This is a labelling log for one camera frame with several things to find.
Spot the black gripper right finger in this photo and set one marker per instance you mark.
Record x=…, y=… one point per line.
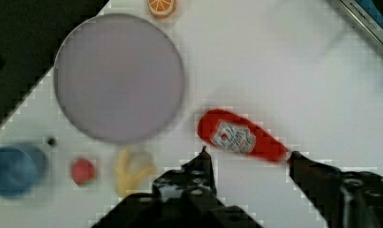
x=345, y=199

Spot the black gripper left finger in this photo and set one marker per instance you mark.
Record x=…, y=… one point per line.
x=175, y=185

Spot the red ketchup bottle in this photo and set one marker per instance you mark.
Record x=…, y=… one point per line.
x=235, y=134

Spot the yellow banana toy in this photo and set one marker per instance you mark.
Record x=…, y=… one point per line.
x=131, y=169

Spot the red strawberry toy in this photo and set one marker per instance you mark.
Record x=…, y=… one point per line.
x=82, y=171

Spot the lilac round plate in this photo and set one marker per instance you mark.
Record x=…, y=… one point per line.
x=119, y=79

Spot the black table screw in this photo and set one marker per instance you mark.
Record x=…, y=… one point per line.
x=51, y=141

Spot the blue cup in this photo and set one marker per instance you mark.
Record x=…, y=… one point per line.
x=22, y=166

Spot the silver toaster oven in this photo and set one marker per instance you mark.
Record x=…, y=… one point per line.
x=367, y=16

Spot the orange slice toy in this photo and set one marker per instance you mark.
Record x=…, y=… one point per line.
x=161, y=8

